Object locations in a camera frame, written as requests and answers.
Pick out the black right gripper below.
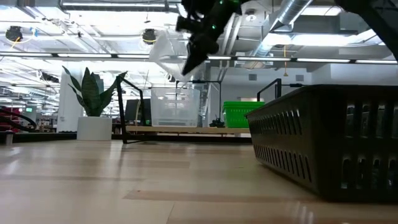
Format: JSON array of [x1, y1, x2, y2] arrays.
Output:
[[175, 6, 233, 75]]

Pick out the clear plastic basket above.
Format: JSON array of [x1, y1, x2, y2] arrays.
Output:
[[149, 29, 208, 82], [151, 88, 201, 125], [151, 88, 201, 128]]

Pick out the green plastic basket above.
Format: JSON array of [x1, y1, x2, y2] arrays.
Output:
[[223, 107, 251, 129], [222, 101, 265, 110]]

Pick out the black plastic basket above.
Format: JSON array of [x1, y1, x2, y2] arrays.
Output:
[[245, 84, 398, 203]]

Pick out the dark computer monitor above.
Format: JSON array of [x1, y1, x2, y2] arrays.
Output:
[[124, 98, 152, 126]]

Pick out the ceiling light strip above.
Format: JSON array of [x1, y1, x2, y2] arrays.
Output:
[[0, 52, 398, 65]]

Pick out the artificial plant in white pot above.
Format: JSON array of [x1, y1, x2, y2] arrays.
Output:
[[62, 65, 128, 141]]

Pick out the black ceiling cable reel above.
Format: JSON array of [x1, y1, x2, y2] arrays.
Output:
[[5, 26, 23, 43], [142, 28, 157, 45]]

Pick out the silver ceiling air duct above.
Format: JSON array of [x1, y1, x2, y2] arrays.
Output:
[[217, 0, 313, 69]]

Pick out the black aluminium rig frame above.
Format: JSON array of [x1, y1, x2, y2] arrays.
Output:
[[0, 132, 252, 144]]

